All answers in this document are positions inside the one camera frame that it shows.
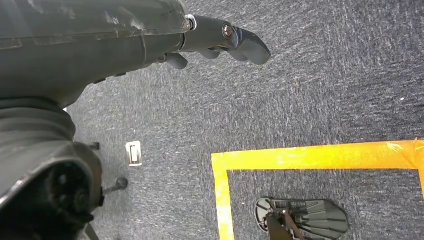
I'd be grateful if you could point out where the silver floor socket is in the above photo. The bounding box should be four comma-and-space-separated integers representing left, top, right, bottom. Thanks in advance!
125, 140, 143, 168

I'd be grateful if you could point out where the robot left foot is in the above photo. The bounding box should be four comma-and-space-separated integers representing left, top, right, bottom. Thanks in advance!
254, 197, 349, 240

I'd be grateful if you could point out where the yellow floor tape frame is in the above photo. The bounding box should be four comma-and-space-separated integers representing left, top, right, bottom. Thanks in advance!
211, 139, 424, 240

